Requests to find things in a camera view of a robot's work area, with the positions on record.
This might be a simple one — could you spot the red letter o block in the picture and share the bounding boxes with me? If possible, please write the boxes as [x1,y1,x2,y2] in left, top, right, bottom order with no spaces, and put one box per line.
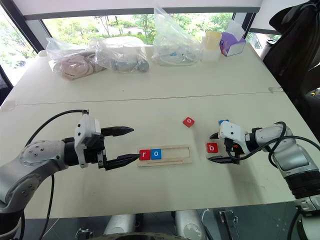
[182,116,196,129]

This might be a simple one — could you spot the red letter r block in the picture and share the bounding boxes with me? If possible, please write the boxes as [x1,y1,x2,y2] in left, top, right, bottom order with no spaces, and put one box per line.
[139,149,152,161]

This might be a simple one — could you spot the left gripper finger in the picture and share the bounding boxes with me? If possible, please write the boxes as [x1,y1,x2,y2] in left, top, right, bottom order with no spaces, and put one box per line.
[100,126,135,138]
[104,154,141,172]

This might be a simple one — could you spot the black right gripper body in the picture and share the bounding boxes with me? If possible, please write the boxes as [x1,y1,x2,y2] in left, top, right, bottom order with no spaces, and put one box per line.
[223,137,243,165]

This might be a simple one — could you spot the white tumbler bottle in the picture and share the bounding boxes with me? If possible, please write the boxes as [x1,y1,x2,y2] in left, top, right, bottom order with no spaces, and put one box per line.
[260,38,276,60]

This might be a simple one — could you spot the purple tissue box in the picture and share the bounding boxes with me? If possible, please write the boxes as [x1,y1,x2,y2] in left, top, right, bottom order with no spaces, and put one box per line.
[219,24,248,58]

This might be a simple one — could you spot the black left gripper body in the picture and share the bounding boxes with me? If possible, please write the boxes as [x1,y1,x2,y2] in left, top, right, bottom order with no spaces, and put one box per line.
[83,132,108,170]

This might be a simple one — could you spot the tall clear plastic bag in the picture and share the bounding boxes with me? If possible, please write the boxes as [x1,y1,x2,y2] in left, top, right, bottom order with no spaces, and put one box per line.
[150,6,204,67]

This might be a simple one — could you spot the white and yellow plastic container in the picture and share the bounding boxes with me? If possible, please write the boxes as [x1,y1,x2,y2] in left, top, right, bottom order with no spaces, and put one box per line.
[200,30,223,62]

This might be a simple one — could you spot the red letter b block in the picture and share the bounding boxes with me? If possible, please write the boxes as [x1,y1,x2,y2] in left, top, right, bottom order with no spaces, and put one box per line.
[205,142,219,154]

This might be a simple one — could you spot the blue letter o block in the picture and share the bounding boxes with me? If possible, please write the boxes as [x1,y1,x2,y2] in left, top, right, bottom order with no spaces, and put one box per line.
[150,148,164,160]

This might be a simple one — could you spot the wooden letter tray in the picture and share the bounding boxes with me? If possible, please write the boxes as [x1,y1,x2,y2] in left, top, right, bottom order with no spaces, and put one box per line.
[136,144,193,168]

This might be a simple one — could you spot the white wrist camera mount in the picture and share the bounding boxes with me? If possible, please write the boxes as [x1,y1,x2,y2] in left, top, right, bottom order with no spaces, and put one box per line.
[218,121,248,151]
[74,115,102,169]

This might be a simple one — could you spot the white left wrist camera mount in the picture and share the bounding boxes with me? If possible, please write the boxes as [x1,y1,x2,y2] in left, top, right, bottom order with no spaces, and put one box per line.
[74,115,102,169]

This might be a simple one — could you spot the black hanging garment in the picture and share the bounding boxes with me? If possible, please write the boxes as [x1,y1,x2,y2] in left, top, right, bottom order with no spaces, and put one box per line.
[261,0,320,101]

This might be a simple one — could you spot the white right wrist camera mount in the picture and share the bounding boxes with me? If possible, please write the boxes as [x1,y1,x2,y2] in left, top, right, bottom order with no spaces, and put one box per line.
[218,121,248,151]

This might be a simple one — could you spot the plastic bag with pink cloth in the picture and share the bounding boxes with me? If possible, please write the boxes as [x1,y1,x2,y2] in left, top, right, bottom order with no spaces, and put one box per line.
[45,36,102,81]

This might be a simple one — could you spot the metal table bracket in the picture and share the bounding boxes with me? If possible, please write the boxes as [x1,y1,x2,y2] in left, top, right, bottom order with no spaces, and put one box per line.
[218,209,240,240]
[74,227,91,240]

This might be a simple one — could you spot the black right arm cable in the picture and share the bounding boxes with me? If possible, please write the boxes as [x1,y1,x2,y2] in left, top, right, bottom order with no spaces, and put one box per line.
[228,121,320,171]

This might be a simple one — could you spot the plastic bag with grey items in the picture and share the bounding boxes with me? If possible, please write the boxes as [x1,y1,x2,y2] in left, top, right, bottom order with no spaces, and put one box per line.
[95,36,151,74]

